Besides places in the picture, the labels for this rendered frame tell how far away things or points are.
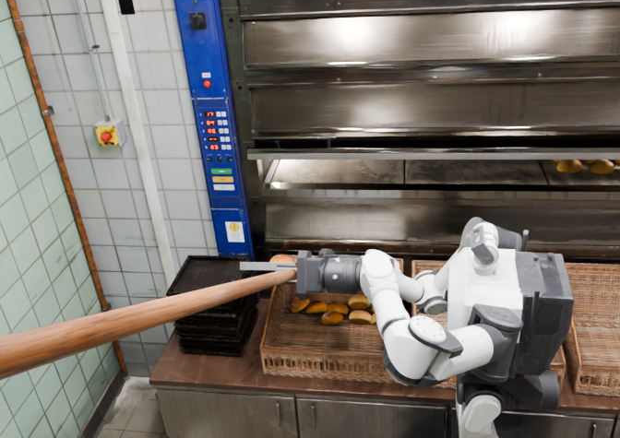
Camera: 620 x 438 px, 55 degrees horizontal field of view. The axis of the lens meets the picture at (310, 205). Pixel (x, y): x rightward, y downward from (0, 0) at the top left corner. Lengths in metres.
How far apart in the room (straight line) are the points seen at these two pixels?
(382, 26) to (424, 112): 0.36
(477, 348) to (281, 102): 1.38
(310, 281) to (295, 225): 1.14
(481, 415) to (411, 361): 0.65
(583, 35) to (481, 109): 0.42
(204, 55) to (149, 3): 0.28
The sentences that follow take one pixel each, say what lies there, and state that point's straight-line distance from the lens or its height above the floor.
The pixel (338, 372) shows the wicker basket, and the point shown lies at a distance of 2.44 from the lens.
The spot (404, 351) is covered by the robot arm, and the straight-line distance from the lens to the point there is 1.25.
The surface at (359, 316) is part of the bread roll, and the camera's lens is 2.64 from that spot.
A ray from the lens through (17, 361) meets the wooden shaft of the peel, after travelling 0.48.
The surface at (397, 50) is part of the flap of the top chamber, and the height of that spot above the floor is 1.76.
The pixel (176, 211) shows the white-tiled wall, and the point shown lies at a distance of 2.73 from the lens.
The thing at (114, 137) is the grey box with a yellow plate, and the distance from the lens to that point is 2.58.
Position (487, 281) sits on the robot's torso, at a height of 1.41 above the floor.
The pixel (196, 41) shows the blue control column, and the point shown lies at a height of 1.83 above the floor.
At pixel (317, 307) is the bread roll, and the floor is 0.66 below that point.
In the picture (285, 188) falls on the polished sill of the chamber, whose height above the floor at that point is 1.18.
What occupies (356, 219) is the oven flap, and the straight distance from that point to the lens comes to 2.57.
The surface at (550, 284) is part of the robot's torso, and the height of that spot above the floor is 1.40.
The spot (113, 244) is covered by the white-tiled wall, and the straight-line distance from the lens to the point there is 2.97.
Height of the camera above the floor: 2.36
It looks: 29 degrees down
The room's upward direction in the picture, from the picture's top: 4 degrees counter-clockwise
